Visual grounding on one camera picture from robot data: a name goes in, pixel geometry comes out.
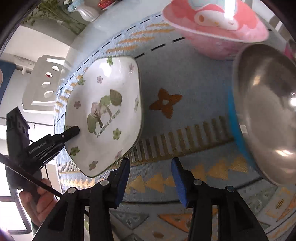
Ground small steel bowl pink outside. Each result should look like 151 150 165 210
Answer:
284 39 296 61

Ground large steel bowl blue outside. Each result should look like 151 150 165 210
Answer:
228 44 295 186

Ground white tree plate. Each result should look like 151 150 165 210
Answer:
64 56 143 178

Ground white chair far left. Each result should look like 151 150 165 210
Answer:
22 55 65 114

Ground person's left hand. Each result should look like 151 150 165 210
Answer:
19 187 58 226

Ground glass vase green stems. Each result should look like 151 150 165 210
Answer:
22 1 86 35

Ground white ribbed flower vase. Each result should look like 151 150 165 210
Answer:
76 1 99 22

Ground patterned blue table mat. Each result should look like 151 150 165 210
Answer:
55 13 295 240

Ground pink cartoon bowl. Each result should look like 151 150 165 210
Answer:
162 1 269 60

